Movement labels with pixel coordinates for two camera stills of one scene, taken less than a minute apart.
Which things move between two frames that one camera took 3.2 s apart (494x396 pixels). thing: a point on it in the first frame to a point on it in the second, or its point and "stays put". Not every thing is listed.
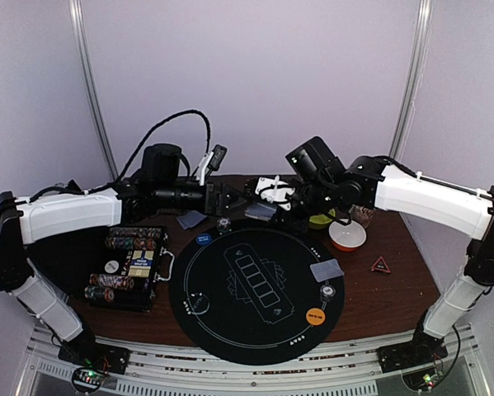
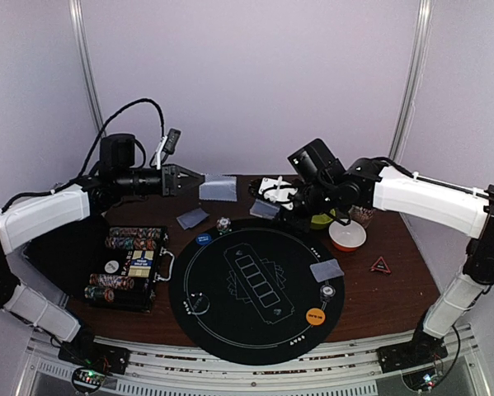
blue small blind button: [203, 238] stays put
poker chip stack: [223, 225] stays put
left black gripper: [218, 208] to [170, 179]
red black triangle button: [380, 265] stays put
